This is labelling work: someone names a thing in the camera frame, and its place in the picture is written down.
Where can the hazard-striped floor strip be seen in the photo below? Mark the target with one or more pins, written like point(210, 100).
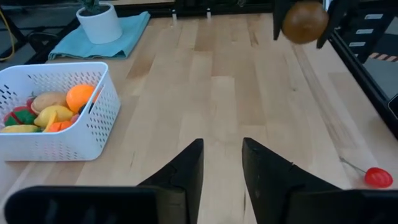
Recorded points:
point(384, 57)

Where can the pink toy peach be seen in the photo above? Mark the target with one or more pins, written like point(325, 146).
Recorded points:
point(74, 118)

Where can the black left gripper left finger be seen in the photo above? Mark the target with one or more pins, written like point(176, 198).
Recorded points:
point(183, 180)

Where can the plain toy orange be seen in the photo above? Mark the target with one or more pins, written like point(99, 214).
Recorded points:
point(79, 96)

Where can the yellow toy lemon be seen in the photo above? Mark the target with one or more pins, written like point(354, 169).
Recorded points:
point(62, 113)

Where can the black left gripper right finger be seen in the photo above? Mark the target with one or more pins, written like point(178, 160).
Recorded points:
point(267, 183)

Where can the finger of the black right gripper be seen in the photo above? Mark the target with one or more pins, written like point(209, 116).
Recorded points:
point(332, 18)
point(280, 15)

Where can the white perforated plastic basket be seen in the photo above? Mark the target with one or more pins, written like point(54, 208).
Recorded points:
point(77, 140)

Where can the brown toy kiwi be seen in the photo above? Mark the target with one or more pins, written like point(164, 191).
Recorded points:
point(304, 21)

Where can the large red toy strawberry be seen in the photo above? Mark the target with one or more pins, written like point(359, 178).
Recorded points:
point(20, 115)

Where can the black equipment box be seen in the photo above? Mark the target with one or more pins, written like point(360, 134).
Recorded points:
point(370, 28)

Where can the teal cloth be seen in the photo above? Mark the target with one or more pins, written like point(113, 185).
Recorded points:
point(130, 37)

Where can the snake plant in white pot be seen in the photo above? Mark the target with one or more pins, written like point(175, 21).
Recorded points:
point(99, 25)

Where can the tan toy potato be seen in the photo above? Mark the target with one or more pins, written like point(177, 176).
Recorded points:
point(48, 100)

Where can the small red toy strawberry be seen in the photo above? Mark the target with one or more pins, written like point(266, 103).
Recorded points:
point(30, 102)

